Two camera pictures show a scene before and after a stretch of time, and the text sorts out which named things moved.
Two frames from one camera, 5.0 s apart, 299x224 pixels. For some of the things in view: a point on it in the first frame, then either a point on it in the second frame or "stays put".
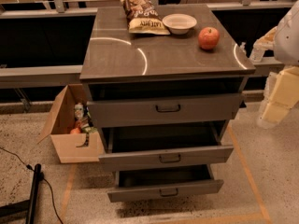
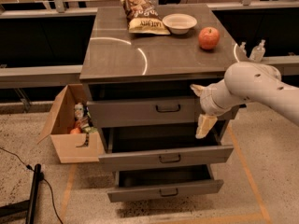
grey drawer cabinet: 164,104 stays put
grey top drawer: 162,102 stays put
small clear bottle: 241,49 stays put
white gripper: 289,37 -> 207,104
